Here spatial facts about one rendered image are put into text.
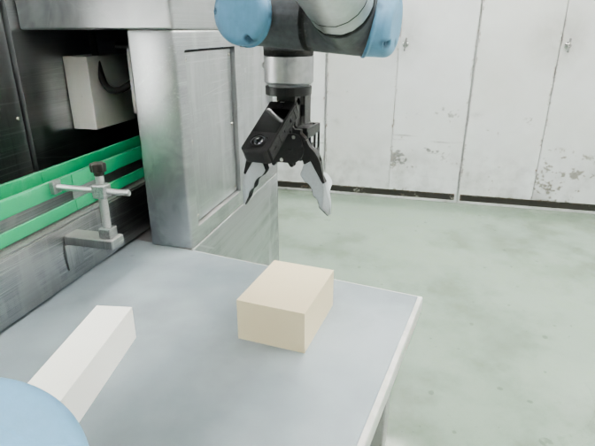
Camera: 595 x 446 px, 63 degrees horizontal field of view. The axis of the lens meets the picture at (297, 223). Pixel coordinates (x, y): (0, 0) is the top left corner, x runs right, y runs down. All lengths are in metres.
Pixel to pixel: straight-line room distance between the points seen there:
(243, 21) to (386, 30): 0.17
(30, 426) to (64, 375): 0.48
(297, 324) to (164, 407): 0.23
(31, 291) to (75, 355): 0.28
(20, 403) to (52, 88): 1.13
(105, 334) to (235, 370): 0.20
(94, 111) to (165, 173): 0.30
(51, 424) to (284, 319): 0.57
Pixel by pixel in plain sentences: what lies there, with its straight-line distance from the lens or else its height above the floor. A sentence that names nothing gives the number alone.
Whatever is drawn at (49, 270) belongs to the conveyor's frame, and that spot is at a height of 0.81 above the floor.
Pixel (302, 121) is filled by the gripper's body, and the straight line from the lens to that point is 0.80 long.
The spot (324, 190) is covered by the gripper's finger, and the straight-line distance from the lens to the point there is 0.76.
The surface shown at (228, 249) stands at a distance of 1.41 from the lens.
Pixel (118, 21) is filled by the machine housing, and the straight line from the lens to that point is 1.15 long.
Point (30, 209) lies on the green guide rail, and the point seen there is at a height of 0.93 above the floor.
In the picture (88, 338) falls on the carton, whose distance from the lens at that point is 0.81.
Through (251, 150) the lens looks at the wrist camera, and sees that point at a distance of 0.69.
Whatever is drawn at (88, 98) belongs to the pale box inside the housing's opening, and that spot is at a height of 1.08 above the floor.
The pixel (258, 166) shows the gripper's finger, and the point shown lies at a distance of 0.79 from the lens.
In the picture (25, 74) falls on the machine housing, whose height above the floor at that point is 1.15.
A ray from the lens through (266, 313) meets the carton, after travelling 0.81.
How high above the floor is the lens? 1.24
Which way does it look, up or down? 22 degrees down
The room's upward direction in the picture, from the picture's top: straight up
